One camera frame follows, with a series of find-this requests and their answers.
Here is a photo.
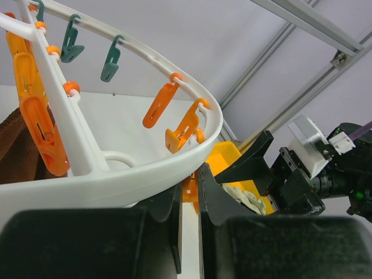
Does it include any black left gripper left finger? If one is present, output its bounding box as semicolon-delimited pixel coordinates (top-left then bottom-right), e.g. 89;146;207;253
1;184;182;278

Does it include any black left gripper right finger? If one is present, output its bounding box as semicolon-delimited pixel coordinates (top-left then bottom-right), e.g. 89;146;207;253
198;164;371;278

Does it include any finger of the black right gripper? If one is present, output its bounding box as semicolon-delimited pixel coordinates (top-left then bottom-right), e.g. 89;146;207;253
214;130;274;196

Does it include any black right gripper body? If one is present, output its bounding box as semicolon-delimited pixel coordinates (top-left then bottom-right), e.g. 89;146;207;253
270;147;325;216

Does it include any white round clip hanger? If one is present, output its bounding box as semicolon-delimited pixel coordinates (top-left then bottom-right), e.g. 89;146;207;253
1;1;223;223

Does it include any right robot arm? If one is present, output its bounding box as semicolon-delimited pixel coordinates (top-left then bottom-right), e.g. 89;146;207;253
214;123;371;221

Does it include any yellow plastic tray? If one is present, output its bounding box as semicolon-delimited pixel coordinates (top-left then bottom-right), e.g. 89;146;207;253
206;140;274;216

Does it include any beige sock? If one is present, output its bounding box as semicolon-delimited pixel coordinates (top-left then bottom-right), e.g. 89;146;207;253
222;184;266;216

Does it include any orange clothespin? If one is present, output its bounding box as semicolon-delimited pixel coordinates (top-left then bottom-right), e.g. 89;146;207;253
142;73;183;128
20;95;71;177
165;98;209;153
6;31;48;106

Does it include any aluminium top crossbar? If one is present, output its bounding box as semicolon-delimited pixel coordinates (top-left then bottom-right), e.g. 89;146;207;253
252;0;366;58

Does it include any teal clothespin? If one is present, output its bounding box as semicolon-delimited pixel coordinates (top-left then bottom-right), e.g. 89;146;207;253
60;14;85;63
100;34;124;83

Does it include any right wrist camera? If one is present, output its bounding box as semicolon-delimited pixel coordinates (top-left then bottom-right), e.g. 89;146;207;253
288;115;332;179

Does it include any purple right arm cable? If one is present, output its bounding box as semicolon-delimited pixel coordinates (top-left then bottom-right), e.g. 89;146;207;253
353;120;372;140

